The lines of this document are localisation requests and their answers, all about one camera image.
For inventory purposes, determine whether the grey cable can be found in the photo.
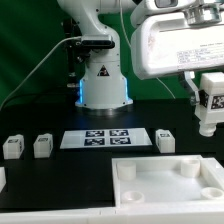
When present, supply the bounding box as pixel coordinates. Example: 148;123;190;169
0;36;83;111
118;0;177;100

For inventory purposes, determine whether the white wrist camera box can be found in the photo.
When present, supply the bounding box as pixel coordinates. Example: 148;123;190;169
130;0;196;27

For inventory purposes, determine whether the white sheet with markers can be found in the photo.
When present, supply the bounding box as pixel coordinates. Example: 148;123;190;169
60;128;152;149

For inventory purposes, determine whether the grey cable right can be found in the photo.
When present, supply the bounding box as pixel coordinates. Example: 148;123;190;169
118;0;177;100

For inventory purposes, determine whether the white square tabletop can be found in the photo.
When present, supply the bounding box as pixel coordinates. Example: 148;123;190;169
112;155;224;207

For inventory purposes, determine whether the white obstacle piece left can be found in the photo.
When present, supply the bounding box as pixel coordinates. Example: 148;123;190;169
0;167;6;193

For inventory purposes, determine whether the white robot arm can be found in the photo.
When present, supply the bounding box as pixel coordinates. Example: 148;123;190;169
57;0;224;111

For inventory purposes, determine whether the white front table rail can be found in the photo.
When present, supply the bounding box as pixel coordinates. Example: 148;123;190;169
0;201;224;224

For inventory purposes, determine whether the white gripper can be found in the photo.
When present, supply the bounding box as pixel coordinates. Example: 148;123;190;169
131;12;224;106

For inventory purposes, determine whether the grey cable left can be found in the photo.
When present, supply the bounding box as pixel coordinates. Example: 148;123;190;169
0;36;83;111

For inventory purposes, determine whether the white obstacle wall right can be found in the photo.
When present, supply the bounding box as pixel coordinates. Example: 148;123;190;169
201;158;224;190

